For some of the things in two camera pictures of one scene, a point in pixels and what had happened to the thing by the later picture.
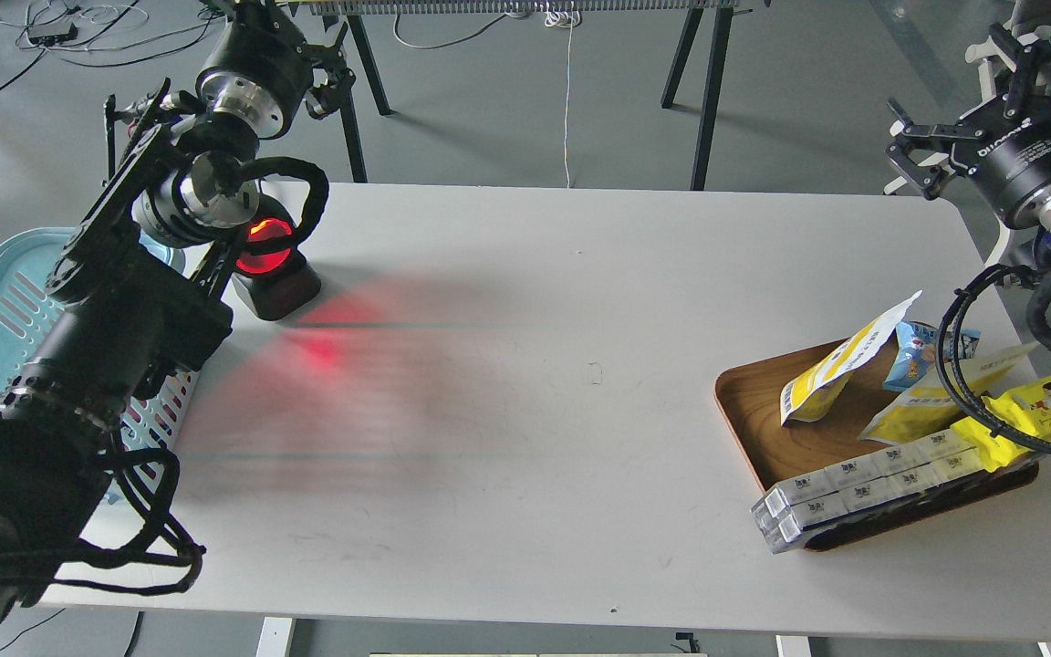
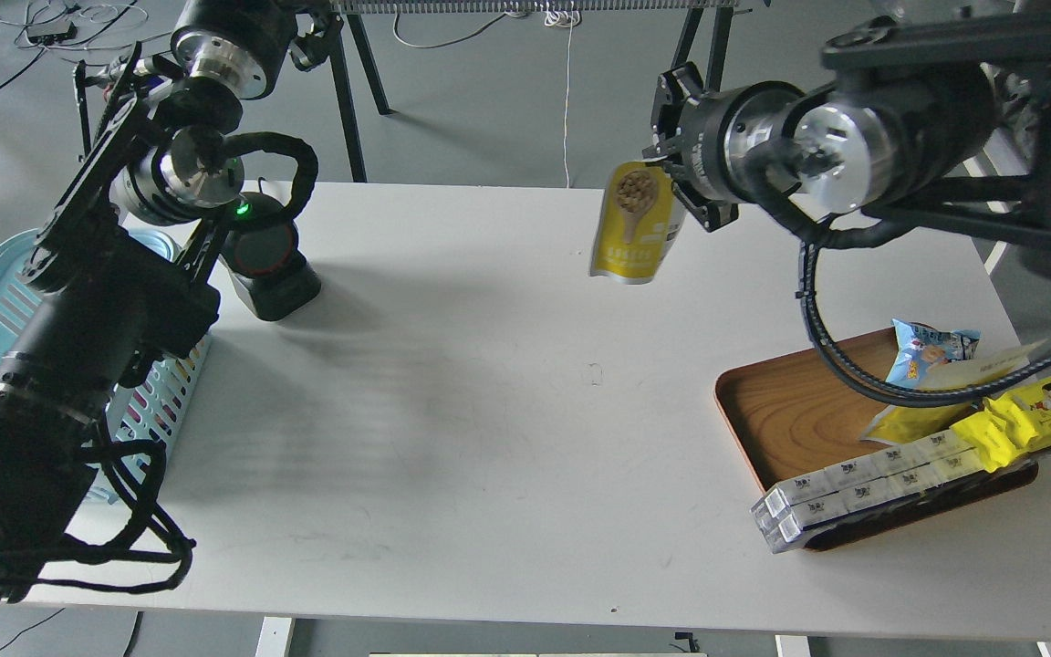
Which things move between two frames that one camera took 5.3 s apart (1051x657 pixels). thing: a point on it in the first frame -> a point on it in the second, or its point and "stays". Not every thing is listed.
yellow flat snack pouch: (921, 411) stays
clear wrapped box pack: (791, 507) stays
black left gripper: (261, 69) -> (240, 46)
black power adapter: (50, 34) stays
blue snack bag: (918, 351) stays
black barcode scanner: (271, 273) stays
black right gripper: (1045, 171) -> (727, 136)
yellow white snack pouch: (811, 393) -> (640, 218)
